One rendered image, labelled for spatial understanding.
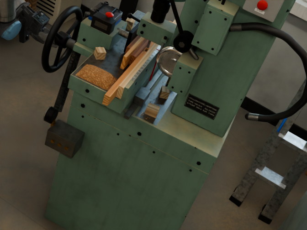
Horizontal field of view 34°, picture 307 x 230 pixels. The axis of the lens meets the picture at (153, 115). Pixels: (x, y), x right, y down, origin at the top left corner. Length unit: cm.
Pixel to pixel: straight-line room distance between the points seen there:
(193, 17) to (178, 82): 22
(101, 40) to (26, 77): 129
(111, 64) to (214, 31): 45
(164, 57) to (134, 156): 41
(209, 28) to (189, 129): 44
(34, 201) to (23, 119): 56
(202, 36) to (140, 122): 41
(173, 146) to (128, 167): 24
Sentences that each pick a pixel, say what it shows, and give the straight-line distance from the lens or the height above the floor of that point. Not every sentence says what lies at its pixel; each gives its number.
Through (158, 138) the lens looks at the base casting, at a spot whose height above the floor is 76.
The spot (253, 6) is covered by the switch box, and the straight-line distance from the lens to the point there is 152.
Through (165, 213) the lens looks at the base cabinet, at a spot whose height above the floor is 41.
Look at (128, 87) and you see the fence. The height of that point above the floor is 96.
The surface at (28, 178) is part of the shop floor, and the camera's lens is 256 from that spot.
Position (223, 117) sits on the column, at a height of 89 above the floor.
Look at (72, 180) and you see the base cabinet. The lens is 214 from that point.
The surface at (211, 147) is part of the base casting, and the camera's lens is 179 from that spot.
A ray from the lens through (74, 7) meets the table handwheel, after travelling 200.
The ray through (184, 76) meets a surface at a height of 104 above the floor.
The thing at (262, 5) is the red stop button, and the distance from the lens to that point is 150.
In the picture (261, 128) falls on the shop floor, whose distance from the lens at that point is 338.
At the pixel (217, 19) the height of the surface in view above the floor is 127.
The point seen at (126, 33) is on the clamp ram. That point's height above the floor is 96.
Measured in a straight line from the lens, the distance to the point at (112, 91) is 164.
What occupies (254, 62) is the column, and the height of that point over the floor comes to 114.
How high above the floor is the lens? 195
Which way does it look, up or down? 39 degrees down
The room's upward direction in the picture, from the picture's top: 21 degrees clockwise
